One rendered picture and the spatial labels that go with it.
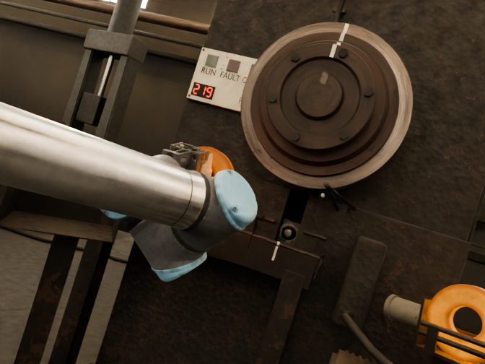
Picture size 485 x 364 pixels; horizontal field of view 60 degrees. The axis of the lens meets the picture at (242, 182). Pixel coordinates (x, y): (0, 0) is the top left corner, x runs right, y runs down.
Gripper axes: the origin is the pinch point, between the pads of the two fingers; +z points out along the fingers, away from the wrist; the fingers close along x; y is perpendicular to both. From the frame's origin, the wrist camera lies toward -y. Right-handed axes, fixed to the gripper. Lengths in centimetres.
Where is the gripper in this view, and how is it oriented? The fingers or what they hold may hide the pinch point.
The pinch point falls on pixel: (206, 170)
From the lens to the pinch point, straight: 103.7
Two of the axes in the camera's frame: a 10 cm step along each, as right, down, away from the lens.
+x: -9.1, -2.9, 2.9
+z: 3.5, -1.8, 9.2
